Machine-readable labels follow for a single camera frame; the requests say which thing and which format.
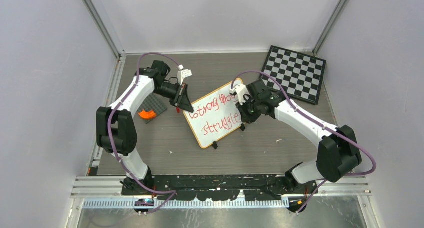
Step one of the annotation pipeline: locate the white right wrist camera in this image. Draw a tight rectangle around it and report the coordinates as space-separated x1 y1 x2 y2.
229 84 252 106

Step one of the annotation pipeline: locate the aluminium rail frame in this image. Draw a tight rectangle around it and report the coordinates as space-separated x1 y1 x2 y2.
71 174 372 211

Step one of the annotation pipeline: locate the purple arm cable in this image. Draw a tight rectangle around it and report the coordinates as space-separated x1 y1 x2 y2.
230 70 378 215
106 52 185 215

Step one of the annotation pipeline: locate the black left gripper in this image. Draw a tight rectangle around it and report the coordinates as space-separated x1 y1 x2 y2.
153 82 194 113

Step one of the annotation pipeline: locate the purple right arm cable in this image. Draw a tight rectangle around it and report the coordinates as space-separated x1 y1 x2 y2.
230 70 378 215

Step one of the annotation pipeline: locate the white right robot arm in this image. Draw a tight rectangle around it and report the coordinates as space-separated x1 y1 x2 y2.
230 80 362 193

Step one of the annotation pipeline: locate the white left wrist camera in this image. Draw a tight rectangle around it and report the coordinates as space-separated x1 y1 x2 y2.
176 64 193 86

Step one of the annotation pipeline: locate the white whiteboard orange frame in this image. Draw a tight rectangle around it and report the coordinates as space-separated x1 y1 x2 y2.
183 82 242 149

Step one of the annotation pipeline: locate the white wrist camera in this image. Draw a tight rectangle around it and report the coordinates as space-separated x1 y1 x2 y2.
229 84 252 106
176 64 193 86

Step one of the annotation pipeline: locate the grey studded building plate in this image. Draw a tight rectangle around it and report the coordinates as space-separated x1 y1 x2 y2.
137 93 168 124

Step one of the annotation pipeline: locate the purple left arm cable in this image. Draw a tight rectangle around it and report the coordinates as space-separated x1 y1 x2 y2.
106 52 185 215

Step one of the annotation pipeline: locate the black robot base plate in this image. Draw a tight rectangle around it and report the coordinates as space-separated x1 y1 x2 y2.
120 174 317 202

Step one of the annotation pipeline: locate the orange curved block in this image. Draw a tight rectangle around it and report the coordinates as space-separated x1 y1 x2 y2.
138 109 158 121

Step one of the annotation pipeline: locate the black white checkerboard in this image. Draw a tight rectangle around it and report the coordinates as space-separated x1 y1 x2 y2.
259 45 327 105

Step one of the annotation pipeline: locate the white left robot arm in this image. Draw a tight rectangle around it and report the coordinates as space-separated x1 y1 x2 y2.
96 60 194 195

